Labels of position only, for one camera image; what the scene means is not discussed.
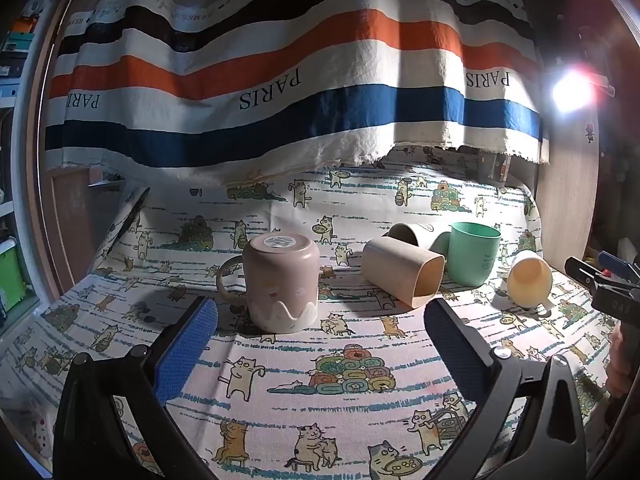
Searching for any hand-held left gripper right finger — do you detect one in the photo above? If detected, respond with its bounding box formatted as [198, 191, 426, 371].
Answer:
[424, 298, 586, 480]

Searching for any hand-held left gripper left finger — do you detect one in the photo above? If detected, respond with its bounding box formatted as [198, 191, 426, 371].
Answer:
[52, 296, 219, 480]

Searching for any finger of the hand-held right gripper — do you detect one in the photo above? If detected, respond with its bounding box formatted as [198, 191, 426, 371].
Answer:
[596, 250, 640, 282]
[564, 256, 640, 295]

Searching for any tan square cup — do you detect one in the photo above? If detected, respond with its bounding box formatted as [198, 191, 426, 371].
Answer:
[361, 237, 446, 309]

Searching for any white cup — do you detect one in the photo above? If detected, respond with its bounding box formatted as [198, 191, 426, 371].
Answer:
[505, 250, 554, 310]

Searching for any green cup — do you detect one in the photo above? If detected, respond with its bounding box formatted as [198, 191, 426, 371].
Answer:
[446, 222, 502, 287]

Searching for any tan round cup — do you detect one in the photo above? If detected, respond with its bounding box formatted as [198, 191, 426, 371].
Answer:
[382, 223, 439, 251]

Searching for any person's right hand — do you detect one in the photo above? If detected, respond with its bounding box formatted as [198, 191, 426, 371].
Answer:
[606, 321, 640, 402]

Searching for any wooden side panel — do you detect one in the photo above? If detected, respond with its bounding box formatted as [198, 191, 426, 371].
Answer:
[46, 167, 127, 293]
[536, 110, 602, 273]

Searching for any cat print tablecloth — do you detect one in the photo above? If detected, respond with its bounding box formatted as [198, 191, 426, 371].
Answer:
[0, 145, 619, 480]

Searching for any bright lamp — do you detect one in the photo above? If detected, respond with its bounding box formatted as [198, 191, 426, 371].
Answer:
[549, 66, 602, 117]

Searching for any green storage box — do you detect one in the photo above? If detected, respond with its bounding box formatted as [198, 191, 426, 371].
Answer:
[0, 239, 32, 312]

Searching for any striped cloth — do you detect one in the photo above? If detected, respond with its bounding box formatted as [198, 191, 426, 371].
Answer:
[44, 0, 547, 184]

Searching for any cluttered storage shelf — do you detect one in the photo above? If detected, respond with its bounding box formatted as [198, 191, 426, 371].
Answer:
[0, 0, 48, 241]

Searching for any pink mug with handle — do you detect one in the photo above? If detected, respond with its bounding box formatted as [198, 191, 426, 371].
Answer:
[216, 232, 321, 335]

